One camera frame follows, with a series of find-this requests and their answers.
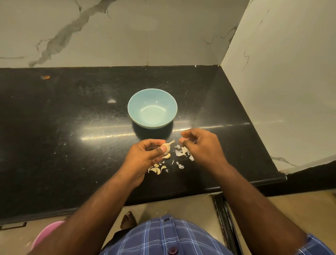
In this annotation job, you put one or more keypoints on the person's right hand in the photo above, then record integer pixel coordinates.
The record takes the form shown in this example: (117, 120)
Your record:
(204, 150)

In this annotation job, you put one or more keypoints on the person's left hand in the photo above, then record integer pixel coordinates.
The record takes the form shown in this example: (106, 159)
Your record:
(140, 160)

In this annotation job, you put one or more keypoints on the pile of garlic skins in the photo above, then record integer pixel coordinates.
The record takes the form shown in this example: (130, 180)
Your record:
(160, 167)

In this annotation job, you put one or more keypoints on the garlic peel scrap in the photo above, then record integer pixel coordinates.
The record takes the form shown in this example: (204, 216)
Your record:
(183, 152)
(180, 165)

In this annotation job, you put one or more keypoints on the white garlic bulb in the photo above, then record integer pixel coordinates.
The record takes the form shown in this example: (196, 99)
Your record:
(167, 145)

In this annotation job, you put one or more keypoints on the light blue bowl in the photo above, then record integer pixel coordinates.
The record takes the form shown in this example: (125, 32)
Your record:
(152, 107)

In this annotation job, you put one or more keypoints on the person's left forearm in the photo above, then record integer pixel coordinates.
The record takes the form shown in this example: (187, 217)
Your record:
(84, 220)

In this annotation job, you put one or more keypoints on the person's right forearm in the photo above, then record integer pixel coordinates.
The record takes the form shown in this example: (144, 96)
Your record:
(260, 210)

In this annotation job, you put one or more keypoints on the person's left foot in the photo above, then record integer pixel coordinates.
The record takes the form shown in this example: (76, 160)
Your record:
(128, 220)

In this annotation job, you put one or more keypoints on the black cabinet trim strip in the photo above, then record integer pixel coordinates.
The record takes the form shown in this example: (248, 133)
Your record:
(225, 223)

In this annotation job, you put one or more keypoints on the blue plaid shirt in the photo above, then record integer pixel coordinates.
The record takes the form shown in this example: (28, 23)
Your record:
(170, 241)

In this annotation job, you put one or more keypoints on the pink plastic bucket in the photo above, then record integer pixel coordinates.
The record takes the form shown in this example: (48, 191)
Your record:
(46, 232)

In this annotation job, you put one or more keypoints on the small orange scrap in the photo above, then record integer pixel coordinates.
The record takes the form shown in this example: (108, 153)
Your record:
(45, 77)

